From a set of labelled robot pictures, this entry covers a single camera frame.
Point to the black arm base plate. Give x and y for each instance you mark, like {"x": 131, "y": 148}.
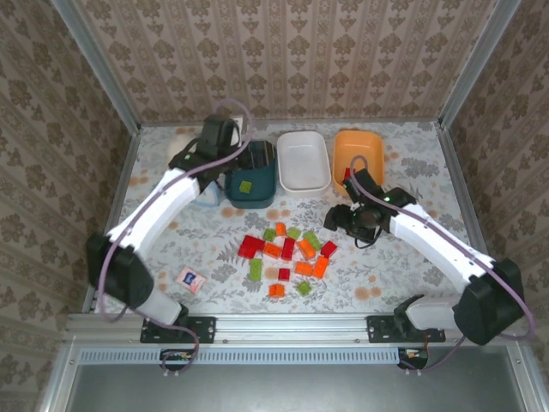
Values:
{"x": 377, "y": 330}
{"x": 206, "y": 330}

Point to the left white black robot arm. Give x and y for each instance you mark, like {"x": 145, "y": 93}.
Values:
{"x": 163, "y": 212}

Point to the small black connector box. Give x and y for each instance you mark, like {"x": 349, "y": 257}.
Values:
{"x": 414, "y": 355}
{"x": 176, "y": 356}

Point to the pink card packet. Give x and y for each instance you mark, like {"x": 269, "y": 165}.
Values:
{"x": 191, "y": 280}

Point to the small red lego brick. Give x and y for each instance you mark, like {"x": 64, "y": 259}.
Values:
{"x": 346, "y": 173}
{"x": 284, "y": 274}

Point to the aluminium frame post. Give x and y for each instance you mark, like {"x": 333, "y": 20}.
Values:
{"x": 98, "y": 64}
{"x": 477, "y": 64}

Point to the aluminium table side rail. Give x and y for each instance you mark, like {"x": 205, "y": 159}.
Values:
{"x": 123, "y": 180}
{"x": 464, "y": 193}

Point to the white plush dog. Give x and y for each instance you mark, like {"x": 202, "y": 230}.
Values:
{"x": 176, "y": 148}

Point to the grey metal panel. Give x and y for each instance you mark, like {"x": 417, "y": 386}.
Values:
{"x": 300, "y": 390}

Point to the teal plastic container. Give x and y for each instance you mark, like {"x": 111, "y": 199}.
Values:
{"x": 253, "y": 199}

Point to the white plastic container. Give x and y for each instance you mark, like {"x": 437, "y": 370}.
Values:
{"x": 302, "y": 163}

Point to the long aluminium base rail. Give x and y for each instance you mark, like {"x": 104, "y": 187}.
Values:
{"x": 291, "y": 328}

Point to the orange plastic container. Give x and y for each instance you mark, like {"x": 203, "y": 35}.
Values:
{"x": 360, "y": 146}

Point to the small green lego brick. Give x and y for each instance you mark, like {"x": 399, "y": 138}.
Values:
{"x": 245, "y": 187}
{"x": 269, "y": 234}
{"x": 293, "y": 233}
{"x": 304, "y": 289}

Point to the small orange lego brick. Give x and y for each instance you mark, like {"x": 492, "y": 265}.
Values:
{"x": 276, "y": 290}
{"x": 281, "y": 229}

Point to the aluminium table end rail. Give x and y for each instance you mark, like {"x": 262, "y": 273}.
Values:
{"x": 300, "y": 121}

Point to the light blue toy clock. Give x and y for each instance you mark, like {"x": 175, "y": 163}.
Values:
{"x": 210, "y": 199}

